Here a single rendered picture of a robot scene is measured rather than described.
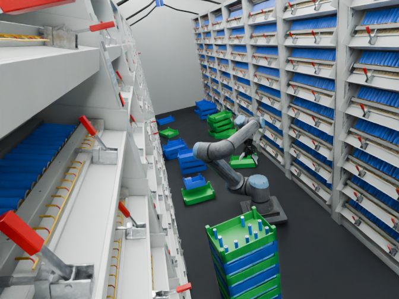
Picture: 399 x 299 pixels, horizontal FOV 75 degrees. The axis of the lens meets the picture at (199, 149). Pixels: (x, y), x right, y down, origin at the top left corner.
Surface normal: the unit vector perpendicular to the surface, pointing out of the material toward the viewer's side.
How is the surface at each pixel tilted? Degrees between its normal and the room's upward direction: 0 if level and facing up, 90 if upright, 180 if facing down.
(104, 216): 19
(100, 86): 90
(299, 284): 0
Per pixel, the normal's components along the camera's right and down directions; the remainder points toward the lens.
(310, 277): -0.18, -0.89
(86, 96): 0.21, 0.37
